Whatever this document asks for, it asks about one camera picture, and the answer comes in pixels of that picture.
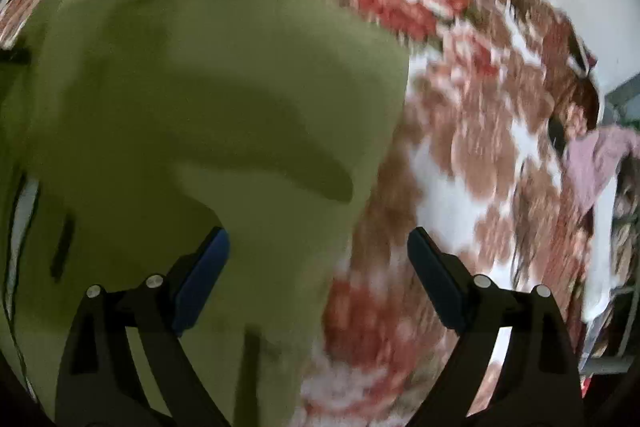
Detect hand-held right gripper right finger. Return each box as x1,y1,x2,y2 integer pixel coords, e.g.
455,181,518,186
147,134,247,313
406,227,586,427

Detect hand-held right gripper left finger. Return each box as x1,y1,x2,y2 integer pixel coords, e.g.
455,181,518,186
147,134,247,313
55,227,232,427

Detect olive green shirt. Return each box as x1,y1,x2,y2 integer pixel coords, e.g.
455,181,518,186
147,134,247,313
0,0,412,427

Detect floral printed blanket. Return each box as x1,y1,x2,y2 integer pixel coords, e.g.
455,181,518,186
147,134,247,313
0,0,603,427

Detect white cloth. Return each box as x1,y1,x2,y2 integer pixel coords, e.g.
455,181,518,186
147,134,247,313
581,172,625,323

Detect pink cloth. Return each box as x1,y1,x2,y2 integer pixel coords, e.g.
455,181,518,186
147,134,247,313
562,124,640,218

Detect grey metal rack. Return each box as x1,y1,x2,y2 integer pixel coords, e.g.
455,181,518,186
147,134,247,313
604,74,640,130

